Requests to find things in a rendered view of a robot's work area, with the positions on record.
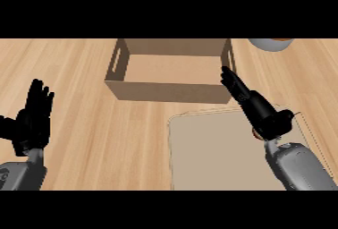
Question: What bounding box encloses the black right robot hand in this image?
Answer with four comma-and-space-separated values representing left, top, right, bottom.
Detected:
218, 65, 295, 141

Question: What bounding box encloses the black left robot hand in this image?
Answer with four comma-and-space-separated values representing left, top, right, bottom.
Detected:
0, 78, 56, 157

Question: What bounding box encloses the beige tray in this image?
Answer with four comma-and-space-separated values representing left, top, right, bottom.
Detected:
166, 105, 338, 191

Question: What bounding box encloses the brown cardboard box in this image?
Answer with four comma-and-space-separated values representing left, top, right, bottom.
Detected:
104, 38, 237, 105

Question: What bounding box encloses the grey round bowl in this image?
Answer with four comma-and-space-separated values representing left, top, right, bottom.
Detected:
246, 38, 295, 53

